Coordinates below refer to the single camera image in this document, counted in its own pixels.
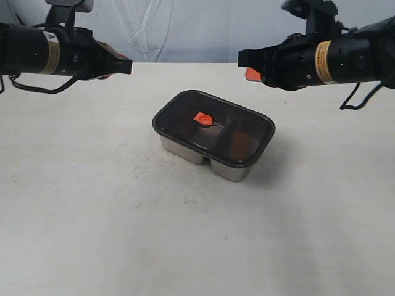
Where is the stainless steel lunch box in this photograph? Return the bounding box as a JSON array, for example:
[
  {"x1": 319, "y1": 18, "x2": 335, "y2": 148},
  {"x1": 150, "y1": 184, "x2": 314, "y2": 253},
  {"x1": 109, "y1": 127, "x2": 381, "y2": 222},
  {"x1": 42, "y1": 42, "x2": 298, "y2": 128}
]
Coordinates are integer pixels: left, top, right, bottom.
[{"x1": 160, "y1": 136, "x2": 251, "y2": 182}]

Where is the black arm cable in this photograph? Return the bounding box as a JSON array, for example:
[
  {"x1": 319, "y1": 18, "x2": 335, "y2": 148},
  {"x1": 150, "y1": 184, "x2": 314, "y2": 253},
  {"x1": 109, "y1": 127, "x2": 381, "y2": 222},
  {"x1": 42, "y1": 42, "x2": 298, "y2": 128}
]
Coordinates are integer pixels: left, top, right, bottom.
[
  {"x1": 0, "y1": 73, "x2": 84, "y2": 95},
  {"x1": 339, "y1": 78, "x2": 386, "y2": 110}
]

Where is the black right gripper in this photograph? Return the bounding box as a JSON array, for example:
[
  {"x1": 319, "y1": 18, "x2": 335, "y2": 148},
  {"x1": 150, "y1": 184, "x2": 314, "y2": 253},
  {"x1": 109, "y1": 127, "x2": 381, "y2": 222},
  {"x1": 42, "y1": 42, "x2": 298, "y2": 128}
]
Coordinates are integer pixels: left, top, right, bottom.
[{"x1": 237, "y1": 33, "x2": 332, "y2": 91}]

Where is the yellow toy cheese wedge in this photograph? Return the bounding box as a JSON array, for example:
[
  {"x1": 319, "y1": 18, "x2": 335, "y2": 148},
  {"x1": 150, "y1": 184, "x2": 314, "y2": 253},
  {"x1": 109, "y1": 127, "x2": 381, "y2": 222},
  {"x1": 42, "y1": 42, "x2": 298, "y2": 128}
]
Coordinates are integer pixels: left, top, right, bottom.
[{"x1": 230, "y1": 130, "x2": 250, "y2": 162}]

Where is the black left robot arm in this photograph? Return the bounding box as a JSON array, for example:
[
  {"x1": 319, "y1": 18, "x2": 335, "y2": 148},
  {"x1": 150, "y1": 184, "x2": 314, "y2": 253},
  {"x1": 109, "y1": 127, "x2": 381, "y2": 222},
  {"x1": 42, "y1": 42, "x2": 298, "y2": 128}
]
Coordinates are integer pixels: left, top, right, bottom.
[{"x1": 1, "y1": 23, "x2": 133, "y2": 81}]

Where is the grey-blue backdrop cloth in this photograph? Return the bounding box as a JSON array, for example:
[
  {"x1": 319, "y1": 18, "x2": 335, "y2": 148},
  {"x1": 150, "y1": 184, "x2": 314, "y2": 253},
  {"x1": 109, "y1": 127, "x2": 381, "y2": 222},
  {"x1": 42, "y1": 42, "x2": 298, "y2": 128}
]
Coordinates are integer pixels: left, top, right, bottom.
[{"x1": 0, "y1": 0, "x2": 395, "y2": 64}]

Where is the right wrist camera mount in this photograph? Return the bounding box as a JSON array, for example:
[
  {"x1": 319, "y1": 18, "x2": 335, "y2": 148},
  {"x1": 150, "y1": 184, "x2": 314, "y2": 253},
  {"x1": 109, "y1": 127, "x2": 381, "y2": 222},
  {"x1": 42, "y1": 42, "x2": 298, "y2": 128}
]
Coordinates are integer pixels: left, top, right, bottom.
[{"x1": 281, "y1": 0, "x2": 342, "y2": 37}]

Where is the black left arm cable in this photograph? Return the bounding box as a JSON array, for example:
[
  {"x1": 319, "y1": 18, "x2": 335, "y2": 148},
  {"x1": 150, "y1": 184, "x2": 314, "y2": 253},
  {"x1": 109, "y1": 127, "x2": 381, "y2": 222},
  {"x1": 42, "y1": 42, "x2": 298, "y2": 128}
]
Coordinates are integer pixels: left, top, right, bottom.
[{"x1": 0, "y1": 73, "x2": 84, "y2": 95}]

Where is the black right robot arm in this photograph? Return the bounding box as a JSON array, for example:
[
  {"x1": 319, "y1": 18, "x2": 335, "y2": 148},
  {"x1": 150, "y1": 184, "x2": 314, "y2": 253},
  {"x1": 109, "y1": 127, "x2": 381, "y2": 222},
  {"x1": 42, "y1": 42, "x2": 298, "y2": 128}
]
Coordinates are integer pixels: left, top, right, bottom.
[{"x1": 237, "y1": 17, "x2": 394, "y2": 91}]

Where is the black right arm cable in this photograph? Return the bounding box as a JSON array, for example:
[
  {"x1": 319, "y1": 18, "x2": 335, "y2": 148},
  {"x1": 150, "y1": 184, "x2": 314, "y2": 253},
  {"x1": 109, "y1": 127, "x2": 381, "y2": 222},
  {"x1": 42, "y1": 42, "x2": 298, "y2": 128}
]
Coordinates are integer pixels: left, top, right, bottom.
[{"x1": 339, "y1": 78, "x2": 386, "y2": 110}]

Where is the dark transparent lunch box lid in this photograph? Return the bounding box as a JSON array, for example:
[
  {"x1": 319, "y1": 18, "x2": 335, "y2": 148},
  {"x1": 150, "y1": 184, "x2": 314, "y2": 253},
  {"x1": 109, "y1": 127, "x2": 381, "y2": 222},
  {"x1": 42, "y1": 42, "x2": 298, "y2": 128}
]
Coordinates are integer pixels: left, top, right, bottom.
[{"x1": 152, "y1": 90, "x2": 276, "y2": 168}]

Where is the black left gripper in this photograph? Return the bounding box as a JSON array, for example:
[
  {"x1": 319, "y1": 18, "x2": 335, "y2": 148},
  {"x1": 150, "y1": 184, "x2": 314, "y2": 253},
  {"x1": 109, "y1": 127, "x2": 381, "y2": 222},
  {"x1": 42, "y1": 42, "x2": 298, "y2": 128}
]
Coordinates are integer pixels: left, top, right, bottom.
[{"x1": 46, "y1": 26, "x2": 133, "y2": 81}]

